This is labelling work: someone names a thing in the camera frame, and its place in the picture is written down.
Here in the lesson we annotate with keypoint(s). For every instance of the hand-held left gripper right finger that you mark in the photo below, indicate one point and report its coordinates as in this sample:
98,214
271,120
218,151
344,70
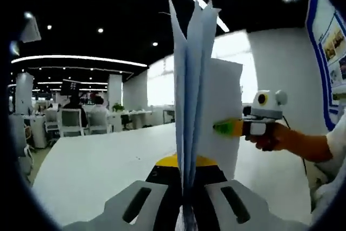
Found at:
224,204

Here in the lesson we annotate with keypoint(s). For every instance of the white framed office chair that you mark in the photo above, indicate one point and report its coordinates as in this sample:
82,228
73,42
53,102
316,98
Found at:
70,121

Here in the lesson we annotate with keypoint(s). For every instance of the person's right hand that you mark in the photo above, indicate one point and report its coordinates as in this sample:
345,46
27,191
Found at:
270,139

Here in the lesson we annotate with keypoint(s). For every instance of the white table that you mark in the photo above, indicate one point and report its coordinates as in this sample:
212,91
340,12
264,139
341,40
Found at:
108,155

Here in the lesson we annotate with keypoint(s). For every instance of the ceiling air vent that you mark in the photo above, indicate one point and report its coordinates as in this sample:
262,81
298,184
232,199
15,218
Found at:
31,29

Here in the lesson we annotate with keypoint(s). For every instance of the potted green plant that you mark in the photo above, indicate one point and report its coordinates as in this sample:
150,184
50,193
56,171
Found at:
117,107

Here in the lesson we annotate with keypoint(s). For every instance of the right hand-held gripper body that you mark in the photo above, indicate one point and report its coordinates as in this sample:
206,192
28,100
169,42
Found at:
266,106

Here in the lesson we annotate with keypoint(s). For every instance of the blue white wall poster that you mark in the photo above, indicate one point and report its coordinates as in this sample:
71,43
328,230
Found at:
325,52

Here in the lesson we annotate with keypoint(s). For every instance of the wide bright window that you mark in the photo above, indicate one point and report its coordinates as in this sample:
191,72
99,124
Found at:
232,66

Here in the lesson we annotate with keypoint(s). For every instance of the white grey office chair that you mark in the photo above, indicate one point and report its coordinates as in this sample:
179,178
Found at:
98,121

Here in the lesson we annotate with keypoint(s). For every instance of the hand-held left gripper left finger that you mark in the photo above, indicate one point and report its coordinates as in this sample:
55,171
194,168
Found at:
127,206

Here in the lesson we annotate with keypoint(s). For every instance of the white cloth sheet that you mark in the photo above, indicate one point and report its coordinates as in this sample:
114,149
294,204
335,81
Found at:
194,93

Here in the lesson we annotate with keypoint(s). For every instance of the narrow bright window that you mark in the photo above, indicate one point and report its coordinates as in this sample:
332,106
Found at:
160,82

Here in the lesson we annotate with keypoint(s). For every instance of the curved ceiling light strip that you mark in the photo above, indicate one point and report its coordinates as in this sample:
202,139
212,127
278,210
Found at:
78,59

